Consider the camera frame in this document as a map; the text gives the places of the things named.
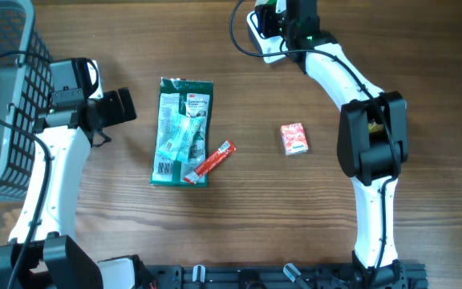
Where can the grey plastic shopping basket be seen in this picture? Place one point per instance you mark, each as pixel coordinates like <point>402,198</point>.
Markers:
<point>25,84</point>

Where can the red snack stick packet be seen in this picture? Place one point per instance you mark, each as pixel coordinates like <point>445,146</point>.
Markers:
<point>211,162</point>

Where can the green white round can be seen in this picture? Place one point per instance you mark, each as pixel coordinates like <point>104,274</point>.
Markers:
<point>265,2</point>

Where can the yellow dish soap bottle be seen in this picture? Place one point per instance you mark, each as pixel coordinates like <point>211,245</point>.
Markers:
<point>374,127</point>

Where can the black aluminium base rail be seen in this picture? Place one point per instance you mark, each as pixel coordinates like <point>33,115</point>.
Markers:
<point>255,277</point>

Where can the green white 3M package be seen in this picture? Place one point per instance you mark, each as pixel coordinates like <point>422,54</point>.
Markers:
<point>190,98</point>

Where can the red juice carton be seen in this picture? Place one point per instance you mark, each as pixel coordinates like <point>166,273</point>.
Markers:
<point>294,138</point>

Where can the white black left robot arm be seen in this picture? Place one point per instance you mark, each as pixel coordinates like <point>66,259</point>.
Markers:
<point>42,251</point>

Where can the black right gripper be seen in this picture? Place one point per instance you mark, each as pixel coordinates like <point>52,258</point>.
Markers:
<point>265,14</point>

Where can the white barcode scanner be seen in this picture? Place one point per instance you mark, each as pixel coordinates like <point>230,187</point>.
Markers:
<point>261,43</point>

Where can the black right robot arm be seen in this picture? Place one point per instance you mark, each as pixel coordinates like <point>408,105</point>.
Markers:
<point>372,134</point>

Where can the light green wipes packet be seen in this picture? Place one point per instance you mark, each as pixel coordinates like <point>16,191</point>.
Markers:
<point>176,134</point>

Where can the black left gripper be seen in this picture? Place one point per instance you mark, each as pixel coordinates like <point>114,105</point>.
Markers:
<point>115,113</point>

